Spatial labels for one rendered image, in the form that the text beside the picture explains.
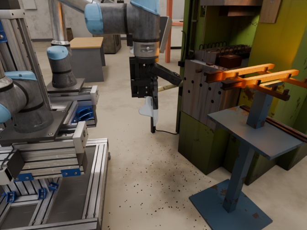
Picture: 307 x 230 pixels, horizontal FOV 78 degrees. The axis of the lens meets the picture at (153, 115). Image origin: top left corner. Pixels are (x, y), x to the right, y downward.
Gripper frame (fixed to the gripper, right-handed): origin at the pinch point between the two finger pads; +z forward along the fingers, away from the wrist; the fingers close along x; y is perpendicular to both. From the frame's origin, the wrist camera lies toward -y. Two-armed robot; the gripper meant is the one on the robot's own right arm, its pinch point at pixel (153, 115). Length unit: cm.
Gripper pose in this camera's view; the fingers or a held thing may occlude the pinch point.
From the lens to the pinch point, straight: 65.6
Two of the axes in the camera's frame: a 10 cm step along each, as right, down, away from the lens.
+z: 0.0, 8.7, 4.9
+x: 1.4, 4.9, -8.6
